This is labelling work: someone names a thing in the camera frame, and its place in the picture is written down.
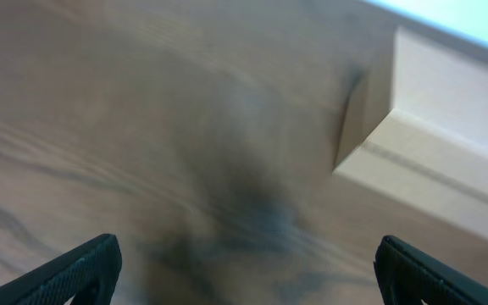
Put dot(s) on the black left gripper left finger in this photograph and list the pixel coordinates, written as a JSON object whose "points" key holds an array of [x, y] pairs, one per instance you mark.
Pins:
{"points": [[88, 275]]}

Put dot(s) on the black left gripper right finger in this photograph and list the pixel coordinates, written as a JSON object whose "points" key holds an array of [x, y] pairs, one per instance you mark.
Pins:
{"points": [[408, 276]]}

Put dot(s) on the cardboard box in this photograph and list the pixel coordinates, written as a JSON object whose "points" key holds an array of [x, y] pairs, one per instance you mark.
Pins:
{"points": [[416, 130]]}

